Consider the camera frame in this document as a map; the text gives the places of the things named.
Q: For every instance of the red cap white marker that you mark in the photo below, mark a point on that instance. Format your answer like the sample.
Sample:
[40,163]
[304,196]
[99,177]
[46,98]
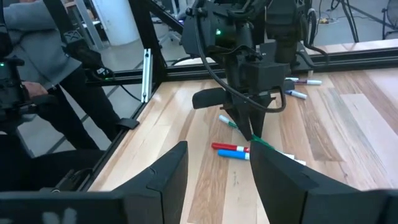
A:
[224,146]
[314,82]

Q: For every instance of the black floor fan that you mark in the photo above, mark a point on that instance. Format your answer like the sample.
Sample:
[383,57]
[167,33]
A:
[392,12]

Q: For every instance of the black tripod stand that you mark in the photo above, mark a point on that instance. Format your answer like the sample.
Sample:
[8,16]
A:
[351,25]

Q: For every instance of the white aluminium bracket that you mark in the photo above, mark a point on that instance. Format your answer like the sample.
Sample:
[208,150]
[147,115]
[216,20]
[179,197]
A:
[146,77]

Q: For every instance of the person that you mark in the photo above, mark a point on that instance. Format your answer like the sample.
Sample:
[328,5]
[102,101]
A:
[37,40]

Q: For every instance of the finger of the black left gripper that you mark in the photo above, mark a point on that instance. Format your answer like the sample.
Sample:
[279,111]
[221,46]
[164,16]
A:
[242,118]
[259,115]

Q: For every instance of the green cap white marker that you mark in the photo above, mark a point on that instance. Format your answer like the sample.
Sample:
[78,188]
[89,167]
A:
[262,142]

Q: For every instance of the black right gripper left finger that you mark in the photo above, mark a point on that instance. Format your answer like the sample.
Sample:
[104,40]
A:
[164,186]

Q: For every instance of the black background robot arm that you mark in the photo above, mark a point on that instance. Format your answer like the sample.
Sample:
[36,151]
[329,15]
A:
[81,51]
[9,90]

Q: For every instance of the blue cap white marker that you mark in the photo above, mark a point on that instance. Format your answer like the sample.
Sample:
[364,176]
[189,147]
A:
[231,154]

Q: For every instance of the white column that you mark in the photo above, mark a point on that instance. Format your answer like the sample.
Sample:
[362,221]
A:
[118,21]

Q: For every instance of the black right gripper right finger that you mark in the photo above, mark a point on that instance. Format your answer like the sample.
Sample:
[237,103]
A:
[286,193]

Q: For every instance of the person's hand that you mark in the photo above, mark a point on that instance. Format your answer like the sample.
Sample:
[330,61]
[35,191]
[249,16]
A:
[32,88]

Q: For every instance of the black frame clip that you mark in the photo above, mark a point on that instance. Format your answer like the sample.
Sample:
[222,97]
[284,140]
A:
[127,124]

